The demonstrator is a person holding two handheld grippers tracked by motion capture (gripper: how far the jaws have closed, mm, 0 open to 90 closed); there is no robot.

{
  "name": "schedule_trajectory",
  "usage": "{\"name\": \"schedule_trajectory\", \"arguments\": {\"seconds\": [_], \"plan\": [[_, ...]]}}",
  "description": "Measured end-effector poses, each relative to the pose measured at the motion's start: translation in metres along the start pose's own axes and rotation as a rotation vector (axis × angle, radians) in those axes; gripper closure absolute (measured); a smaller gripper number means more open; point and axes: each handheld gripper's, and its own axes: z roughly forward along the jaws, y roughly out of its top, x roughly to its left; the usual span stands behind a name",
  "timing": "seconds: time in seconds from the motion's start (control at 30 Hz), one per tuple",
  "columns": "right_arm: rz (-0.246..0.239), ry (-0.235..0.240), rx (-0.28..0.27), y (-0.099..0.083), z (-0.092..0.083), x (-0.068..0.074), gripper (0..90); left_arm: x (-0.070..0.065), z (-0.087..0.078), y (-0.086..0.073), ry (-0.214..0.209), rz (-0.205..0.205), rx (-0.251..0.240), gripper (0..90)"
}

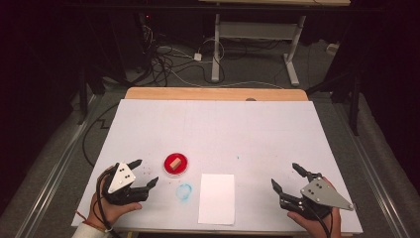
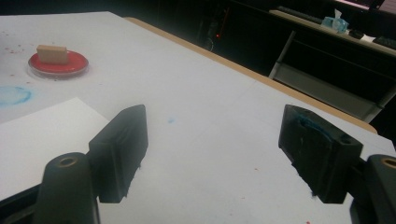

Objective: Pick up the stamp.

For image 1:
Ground black floor cable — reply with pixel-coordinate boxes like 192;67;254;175
81;103;119;168

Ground white paper sheet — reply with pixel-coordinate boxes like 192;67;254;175
197;174;236;226

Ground person's right hand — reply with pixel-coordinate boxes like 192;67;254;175
286;177;342;238

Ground person's left hand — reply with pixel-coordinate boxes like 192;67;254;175
86;175;144;232

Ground wooden table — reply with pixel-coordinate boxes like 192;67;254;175
124;86;309;102

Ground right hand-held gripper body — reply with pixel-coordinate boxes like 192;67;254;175
279;173;355;221

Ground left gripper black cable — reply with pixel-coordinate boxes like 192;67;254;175
94;166;122;238

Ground white desk frame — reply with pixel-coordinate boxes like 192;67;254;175
198;0;352;87

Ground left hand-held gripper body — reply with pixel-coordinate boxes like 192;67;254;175
102;161;150;206

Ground red round dish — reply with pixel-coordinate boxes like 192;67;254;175
162;152;189;177

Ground black stand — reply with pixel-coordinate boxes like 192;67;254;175
77;67;107;126
306;65;363;137

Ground white table cover sheet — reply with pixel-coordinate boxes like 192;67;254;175
71;98;364;235

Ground white floor cable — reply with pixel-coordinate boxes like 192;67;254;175
169;68;285;90

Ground tangle of black floor cables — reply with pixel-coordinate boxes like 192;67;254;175
137;24;229;87

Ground red wrist string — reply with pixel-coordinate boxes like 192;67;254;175
74;209;113;233

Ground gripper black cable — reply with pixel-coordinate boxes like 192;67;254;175
94;166;122;238
305;199;333;238

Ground person's left sleeve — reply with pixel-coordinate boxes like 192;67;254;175
71;222;112;238

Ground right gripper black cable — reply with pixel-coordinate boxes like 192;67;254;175
305;199;333;238

